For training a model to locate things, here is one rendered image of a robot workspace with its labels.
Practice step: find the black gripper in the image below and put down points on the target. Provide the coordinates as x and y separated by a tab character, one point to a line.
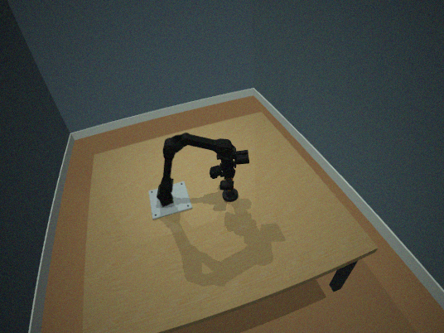
228	184

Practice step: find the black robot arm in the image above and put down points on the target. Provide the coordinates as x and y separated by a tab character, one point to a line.
224	148

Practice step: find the dark grey round pedestal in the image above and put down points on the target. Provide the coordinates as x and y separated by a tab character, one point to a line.
230	196

